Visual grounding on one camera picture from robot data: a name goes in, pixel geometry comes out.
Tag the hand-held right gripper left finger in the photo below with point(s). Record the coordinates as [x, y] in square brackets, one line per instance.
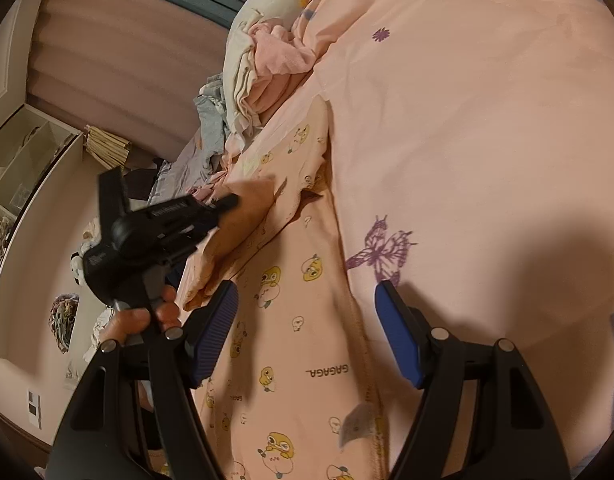
[214, 330]

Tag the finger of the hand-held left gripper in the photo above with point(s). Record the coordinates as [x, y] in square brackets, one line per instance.
[224, 202]

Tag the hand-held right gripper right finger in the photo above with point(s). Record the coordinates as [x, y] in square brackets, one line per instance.
[399, 335]

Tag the peach duck-print garment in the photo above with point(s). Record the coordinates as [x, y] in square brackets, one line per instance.
[297, 310]

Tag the person's left hand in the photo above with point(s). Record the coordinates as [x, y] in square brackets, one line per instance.
[127, 327]

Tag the black and white plush toy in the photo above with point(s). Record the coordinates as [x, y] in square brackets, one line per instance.
[79, 267]

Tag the grey cloth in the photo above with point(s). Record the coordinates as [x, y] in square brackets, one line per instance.
[209, 120]

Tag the multicoloured yarn bundle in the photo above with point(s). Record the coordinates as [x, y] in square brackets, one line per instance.
[63, 322]

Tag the white shelf unit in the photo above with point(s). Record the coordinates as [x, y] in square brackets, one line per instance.
[37, 145]

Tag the cream cloth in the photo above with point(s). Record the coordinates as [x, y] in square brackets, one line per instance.
[244, 65]

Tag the pink cloth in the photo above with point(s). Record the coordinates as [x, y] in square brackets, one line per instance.
[282, 55]

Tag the pink curtain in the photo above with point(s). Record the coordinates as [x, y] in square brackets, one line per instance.
[112, 60]

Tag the pink printed bed sheet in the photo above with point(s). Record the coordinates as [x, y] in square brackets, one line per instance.
[487, 135]

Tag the wall outlet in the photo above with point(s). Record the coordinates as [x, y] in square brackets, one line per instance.
[33, 407]

